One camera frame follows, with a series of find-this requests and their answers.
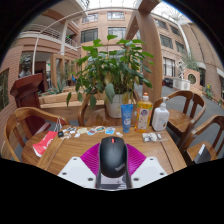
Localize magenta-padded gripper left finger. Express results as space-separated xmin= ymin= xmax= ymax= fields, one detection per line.
xmin=57 ymin=142 xmax=101 ymax=190

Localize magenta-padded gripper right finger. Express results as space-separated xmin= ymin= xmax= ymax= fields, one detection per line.
xmin=126 ymin=143 xmax=168 ymax=190

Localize black computer mouse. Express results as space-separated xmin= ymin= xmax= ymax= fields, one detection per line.
xmin=98 ymin=135 xmax=129 ymax=179

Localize clear plastic packets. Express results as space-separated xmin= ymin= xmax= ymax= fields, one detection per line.
xmin=141 ymin=132 xmax=163 ymax=143

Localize red paper shopping bag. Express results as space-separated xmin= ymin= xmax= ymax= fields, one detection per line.
xmin=32 ymin=118 xmax=63 ymax=158

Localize white pump bottle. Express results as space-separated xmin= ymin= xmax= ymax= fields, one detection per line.
xmin=151 ymin=96 xmax=171 ymax=132

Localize orange dish soap bottle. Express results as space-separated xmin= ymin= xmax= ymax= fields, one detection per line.
xmin=134 ymin=92 xmax=154 ymax=134

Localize dark notebook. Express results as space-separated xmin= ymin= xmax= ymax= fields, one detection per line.
xmin=193 ymin=143 xmax=212 ymax=164

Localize blue tube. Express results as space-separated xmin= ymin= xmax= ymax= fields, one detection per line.
xmin=120 ymin=103 xmax=134 ymax=134

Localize long wooden planter box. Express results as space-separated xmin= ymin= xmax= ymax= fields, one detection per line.
xmin=38 ymin=89 xmax=106 ymax=123

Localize white air conditioner unit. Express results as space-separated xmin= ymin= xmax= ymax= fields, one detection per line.
xmin=172 ymin=78 xmax=192 ymax=91

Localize dark red wooden lectern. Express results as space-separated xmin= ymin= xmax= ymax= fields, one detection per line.
xmin=9 ymin=73 xmax=51 ymax=134

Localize green plant in white pot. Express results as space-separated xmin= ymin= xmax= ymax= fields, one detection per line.
xmin=65 ymin=34 xmax=155 ymax=119

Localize grey bust statue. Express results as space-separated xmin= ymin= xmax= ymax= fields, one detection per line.
xmin=18 ymin=54 xmax=33 ymax=79

